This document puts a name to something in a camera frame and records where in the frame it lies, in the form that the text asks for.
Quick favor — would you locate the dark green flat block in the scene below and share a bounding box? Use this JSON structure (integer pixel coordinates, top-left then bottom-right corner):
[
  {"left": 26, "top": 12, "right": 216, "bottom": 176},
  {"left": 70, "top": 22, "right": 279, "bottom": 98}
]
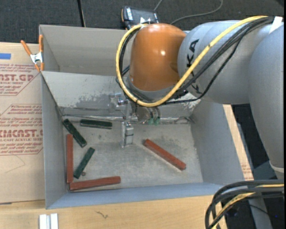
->
[
  {"left": 73, "top": 147, "right": 96, "bottom": 179},
  {"left": 80, "top": 119, "right": 113, "bottom": 130},
  {"left": 62, "top": 118, "right": 88, "bottom": 148}
]

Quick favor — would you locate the grey metal bin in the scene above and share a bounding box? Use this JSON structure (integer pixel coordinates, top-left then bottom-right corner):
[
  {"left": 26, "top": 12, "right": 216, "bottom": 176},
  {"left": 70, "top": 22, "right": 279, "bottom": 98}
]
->
[{"left": 39, "top": 24, "right": 246, "bottom": 210}]

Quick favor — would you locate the brown cardboard board, red print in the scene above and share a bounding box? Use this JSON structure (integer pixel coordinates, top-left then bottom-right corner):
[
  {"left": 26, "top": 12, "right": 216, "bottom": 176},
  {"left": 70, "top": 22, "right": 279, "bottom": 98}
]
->
[{"left": 0, "top": 41, "right": 255, "bottom": 205}]

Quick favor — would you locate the red-brown flat block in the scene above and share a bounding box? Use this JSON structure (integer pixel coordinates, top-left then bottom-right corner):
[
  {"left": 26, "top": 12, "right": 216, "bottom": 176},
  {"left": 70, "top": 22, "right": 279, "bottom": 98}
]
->
[
  {"left": 66, "top": 134, "right": 74, "bottom": 184},
  {"left": 69, "top": 176, "right": 122, "bottom": 191},
  {"left": 143, "top": 138, "right": 187, "bottom": 171}
]

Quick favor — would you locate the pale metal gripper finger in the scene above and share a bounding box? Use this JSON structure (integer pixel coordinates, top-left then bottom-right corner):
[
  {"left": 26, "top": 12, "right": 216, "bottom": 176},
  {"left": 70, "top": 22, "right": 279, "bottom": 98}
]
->
[
  {"left": 108, "top": 93, "right": 129, "bottom": 115},
  {"left": 120, "top": 122, "right": 134, "bottom": 148}
]

